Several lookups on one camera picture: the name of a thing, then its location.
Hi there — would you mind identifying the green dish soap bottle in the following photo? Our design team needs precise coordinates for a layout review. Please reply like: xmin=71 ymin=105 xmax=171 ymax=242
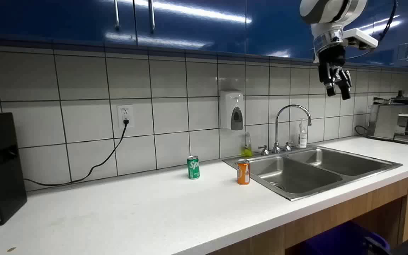
xmin=239 ymin=133 xmax=255 ymax=159

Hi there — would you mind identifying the black coffee maker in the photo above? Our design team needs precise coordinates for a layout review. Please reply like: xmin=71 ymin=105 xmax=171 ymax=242
xmin=0 ymin=112 xmax=28 ymax=244

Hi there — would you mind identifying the black appliance power cable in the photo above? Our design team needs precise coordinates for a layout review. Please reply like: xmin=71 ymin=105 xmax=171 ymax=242
xmin=22 ymin=118 xmax=131 ymax=187

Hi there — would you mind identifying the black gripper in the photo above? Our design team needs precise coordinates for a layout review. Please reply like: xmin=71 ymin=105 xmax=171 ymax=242
xmin=316 ymin=41 xmax=354 ymax=101

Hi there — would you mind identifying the white wall soap dispenser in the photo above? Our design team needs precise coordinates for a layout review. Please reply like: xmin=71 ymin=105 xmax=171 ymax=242
xmin=218 ymin=89 xmax=246 ymax=133

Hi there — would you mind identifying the stainless steel double sink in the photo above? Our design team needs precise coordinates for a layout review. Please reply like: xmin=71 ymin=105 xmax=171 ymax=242
xmin=222 ymin=143 xmax=403 ymax=203

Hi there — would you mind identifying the clear pump sanitizer bottle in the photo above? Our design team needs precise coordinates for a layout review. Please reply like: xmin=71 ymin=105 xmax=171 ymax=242
xmin=297 ymin=121 xmax=309 ymax=150

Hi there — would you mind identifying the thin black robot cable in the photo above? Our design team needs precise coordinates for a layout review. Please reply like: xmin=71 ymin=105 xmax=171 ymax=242
xmin=354 ymin=0 xmax=399 ymax=58

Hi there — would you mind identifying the white wall power outlet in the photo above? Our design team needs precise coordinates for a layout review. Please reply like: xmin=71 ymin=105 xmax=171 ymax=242
xmin=116 ymin=104 xmax=136 ymax=128

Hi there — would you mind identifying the silver espresso machine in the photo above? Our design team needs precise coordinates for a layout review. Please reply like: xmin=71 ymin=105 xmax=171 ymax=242
xmin=365 ymin=91 xmax=408 ymax=146

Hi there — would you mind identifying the chrome gooseneck faucet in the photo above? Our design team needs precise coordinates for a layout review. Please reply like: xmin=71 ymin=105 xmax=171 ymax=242
xmin=272 ymin=104 xmax=313 ymax=155

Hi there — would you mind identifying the orange soda can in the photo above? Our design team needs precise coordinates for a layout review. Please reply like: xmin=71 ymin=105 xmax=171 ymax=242
xmin=235 ymin=157 xmax=252 ymax=187

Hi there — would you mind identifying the green soda can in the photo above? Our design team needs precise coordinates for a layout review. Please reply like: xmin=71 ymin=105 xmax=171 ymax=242
xmin=185 ymin=155 xmax=201 ymax=182

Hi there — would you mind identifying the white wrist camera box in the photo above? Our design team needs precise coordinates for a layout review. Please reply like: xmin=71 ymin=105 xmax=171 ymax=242
xmin=343 ymin=27 xmax=379 ymax=51

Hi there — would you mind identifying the dark blue bin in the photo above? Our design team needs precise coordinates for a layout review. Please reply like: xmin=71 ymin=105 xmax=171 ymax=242
xmin=301 ymin=220 xmax=394 ymax=255

